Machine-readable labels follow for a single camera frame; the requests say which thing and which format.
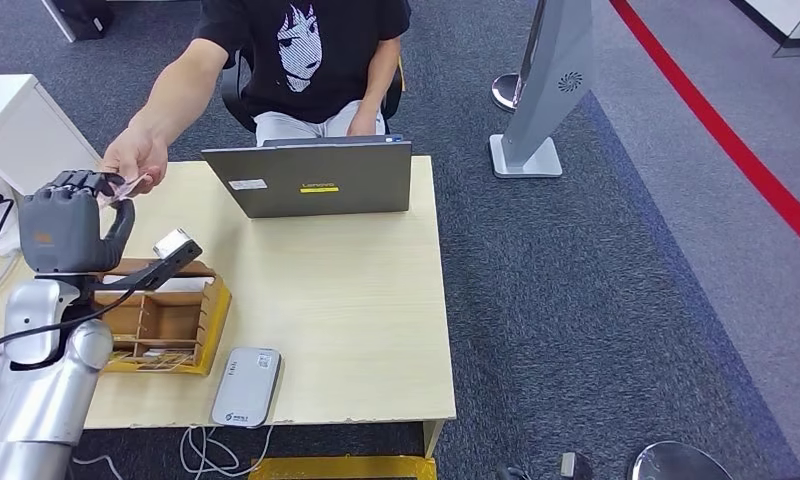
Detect person's right hand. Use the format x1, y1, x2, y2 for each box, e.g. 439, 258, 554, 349
100, 124, 171, 197

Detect person's left hand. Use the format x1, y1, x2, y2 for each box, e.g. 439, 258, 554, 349
346, 109, 378, 137

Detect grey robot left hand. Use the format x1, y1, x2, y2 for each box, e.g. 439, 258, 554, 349
17, 169, 138, 276

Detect white ID card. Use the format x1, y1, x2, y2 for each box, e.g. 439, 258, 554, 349
97, 174, 153, 211

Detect patterned room key card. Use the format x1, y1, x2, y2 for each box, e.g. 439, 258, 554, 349
134, 351, 196, 372

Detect person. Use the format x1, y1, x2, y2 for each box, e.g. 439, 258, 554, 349
100, 0, 413, 197

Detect grey card reader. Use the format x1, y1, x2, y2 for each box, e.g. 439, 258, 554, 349
211, 347, 283, 429

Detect white power adapter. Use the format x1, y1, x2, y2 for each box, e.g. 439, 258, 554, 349
0, 175, 24, 258

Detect grey laptop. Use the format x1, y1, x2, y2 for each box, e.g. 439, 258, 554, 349
201, 135, 414, 219

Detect table leg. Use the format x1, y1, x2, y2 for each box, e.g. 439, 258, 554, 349
421, 418, 446, 458

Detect black office chair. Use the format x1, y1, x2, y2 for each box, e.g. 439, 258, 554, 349
219, 46, 405, 134

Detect white cabinet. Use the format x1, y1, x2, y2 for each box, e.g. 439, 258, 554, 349
0, 74, 103, 197

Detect wooden compartment organizer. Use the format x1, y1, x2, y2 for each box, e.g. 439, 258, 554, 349
93, 258, 219, 366

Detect black bag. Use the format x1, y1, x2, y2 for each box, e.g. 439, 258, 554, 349
48, 0, 116, 42

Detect chrome round base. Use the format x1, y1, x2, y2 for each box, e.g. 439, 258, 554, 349
628, 441, 733, 480

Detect yellow box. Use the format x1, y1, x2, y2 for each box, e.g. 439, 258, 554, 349
249, 455, 438, 480

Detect yellow organizer base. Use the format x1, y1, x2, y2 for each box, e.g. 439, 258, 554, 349
101, 274, 233, 377

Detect grey kiosk stand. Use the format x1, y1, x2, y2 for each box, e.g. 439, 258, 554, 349
489, 0, 595, 179

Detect white counter furniture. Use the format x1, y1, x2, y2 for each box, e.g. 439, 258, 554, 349
727, 0, 800, 60

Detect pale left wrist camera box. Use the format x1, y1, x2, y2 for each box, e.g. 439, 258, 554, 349
152, 228, 193, 260

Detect black camera bracket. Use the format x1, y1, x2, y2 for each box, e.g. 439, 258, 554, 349
75, 238, 204, 296

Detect chrome stanchion post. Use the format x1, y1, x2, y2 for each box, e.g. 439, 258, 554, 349
491, 0, 548, 114

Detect white thin cable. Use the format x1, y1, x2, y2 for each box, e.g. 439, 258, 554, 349
71, 453, 124, 480

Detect white looped cables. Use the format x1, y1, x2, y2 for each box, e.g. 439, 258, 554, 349
179, 425, 275, 480

